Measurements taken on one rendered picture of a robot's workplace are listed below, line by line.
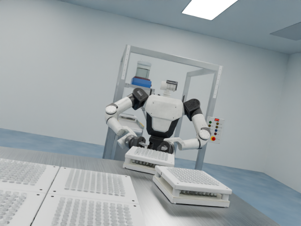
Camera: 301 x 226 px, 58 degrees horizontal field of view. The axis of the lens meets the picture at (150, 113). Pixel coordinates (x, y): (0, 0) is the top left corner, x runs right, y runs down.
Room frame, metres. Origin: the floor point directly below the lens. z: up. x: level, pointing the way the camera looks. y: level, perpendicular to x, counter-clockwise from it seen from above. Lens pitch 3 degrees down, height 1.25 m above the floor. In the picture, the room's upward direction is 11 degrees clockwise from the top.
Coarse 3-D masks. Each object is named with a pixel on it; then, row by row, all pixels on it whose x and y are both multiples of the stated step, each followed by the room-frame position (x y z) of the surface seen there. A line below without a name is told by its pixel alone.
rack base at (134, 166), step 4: (132, 160) 1.41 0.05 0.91; (124, 164) 1.32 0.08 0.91; (128, 164) 1.32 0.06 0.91; (132, 164) 1.33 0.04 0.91; (136, 164) 1.34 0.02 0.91; (152, 164) 1.41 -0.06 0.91; (128, 168) 1.32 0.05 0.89; (132, 168) 1.32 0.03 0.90; (136, 168) 1.32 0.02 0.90; (140, 168) 1.32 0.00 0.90; (144, 168) 1.32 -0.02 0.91; (148, 168) 1.31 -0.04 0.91; (152, 168) 1.33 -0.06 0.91; (148, 172) 1.31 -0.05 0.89; (152, 172) 1.31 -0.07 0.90
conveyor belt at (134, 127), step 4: (120, 120) 3.36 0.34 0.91; (120, 124) 2.94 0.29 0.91; (124, 124) 3.00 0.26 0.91; (128, 124) 3.08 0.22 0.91; (132, 124) 3.16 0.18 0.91; (136, 124) 3.25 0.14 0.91; (132, 128) 2.83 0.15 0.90; (136, 128) 2.85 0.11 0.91; (140, 128) 2.92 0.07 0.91; (136, 132) 2.84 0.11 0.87; (140, 132) 2.84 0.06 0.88
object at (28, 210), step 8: (24, 192) 0.67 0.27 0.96; (32, 192) 0.67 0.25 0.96; (16, 200) 0.61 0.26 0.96; (24, 200) 0.62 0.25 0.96; (32, 200) 0.63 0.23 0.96; (40, 200) 0.64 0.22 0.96; (24, 208) 0.59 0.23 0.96; (32, 208) 0.59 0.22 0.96; (16, 216) 0.55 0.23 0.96; (24, 216) 0.55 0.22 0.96; (32, 216) 0.56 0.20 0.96; (8, 224) 0.51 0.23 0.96; (16, 224) 0.52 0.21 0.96; (24, 224) 0.52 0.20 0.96
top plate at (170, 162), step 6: (132, 150) 1.44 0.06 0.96; (126, 156) 1.32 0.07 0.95; (132, 156) 1.32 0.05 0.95; (138, 156) 1.32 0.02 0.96; (144, 156) 1.34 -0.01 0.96; (150, 156) 1.37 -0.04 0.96; (168, 156) 1.46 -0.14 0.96; (150, 162) 1.31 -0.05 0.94; (156, 162) 1.31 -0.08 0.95; (162, 162) 1.31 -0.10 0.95; (168, 162) 1.32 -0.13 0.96
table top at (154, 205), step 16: (16, 160) 1.12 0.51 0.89; (32, 160) 1.17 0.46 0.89; (48, 160) 1.21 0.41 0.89; (64, 160) 1.26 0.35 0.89; (80, 160) 1.31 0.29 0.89; (96, 160) 1.37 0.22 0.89; (112, 160) 1.43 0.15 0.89; (144, 176) 1.25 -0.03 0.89; (144, 192) 1.04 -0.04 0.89; (160, 192) 1.08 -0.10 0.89; (144, 208) 0.89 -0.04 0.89; (160, 208) 0.92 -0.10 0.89; (176, 208) 0.95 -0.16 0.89; (192, 208) 0.97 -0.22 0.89; (208, 208) 1.01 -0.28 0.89; (224, 208) 1.04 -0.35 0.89; (240, 208) 1.08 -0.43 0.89; (160, 224) 0.80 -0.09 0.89; (176, 224) 0.82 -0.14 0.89; (192, 224) 0.84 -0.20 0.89; (208, 224) 0.86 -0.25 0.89; (224, 224) 0.89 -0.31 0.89; (240, 224) 0.91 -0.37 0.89; (256, 224) 0.94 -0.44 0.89; (272, 224) 0.97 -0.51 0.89
